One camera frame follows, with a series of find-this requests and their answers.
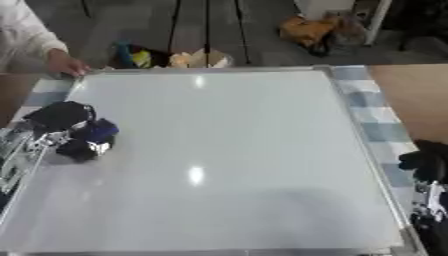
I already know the clear bag of colourful items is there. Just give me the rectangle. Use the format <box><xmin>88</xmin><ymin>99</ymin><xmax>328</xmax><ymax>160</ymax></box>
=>
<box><xmin>110</xmin><ymin>41</ymin><xmax>237</xmax><ymax>70</ymax></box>

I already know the white post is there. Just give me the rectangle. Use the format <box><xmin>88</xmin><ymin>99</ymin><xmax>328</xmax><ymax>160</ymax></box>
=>
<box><xmin>362</xmin><ymin>0</ymin><xmax>394</xmax><ymax>47</ymax></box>

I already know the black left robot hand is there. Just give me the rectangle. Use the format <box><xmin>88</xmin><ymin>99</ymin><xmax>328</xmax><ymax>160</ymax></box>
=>
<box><xmin>21</xmin><ymin>100</ymin><xmax>118</xmax><ymax>163</ymax></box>

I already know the orange bag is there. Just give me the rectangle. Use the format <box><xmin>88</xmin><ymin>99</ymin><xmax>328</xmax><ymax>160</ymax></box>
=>
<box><xmin>276</xmin><ymin>14</ymin><xmax>342</xmax><ymax>57</ymax></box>

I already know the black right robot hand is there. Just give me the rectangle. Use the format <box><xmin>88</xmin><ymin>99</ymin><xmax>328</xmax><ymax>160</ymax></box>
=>
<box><xmin>397</xmin><ymin>139</ymin><xmax>448</xmax><ymax>184</ymax></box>

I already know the person's hand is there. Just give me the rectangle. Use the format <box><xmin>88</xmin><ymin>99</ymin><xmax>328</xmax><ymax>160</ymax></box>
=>
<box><xmin>43</xmin><ymin>48</ymin><xmax>93</xmax><ymax>78</ymax></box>

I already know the white whiteboard with silver frame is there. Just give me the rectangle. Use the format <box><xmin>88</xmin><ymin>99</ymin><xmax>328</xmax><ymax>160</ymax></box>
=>
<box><xmin>0</xmin><ymin>65</ymin><xmax>431</xmax><ymax>256</ymax></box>

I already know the black tripod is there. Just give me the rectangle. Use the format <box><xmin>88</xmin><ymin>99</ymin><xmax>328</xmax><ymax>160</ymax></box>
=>
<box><xmin>166</xmin><ymin>0</ymin><xmax>254</xmax><ymax>66</ymax></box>

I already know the blue whiteboard brush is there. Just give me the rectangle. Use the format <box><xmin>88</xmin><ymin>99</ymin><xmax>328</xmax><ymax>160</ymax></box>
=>
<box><xmin>71</xmin><ymin>118</ymin><xmax>121</xmax><ymax>144</ymax></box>

